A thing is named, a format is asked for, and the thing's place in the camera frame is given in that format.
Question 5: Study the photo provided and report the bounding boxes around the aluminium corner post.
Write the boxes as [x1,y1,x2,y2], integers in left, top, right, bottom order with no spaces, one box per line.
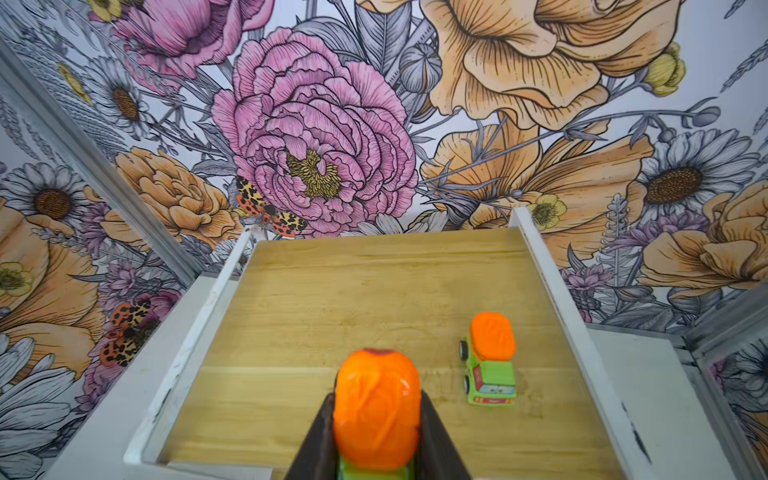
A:
[1,42,203,287]
[684,281,767,479]

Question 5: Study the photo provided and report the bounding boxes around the two-tier bamboo white shelf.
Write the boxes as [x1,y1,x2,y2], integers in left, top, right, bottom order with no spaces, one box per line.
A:
[122,206,655,480]

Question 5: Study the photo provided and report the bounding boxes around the left aluminium corner post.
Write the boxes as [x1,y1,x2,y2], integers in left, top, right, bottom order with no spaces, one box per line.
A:
[1,42,203,287]

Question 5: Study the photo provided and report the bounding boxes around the green orange mixer truck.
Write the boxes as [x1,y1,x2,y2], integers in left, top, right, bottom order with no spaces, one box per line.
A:
[333,348,421,480]
[459,312,517,407]

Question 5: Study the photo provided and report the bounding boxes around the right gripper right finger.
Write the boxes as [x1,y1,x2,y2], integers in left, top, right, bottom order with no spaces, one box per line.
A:
[415,390,472,480]

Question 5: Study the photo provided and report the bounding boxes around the right aluminium corner post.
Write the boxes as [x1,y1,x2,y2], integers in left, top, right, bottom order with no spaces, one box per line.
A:
[684,281,767,479]

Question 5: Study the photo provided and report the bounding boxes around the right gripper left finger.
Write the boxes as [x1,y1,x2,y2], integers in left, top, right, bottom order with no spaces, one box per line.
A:
[284,393,338,480]

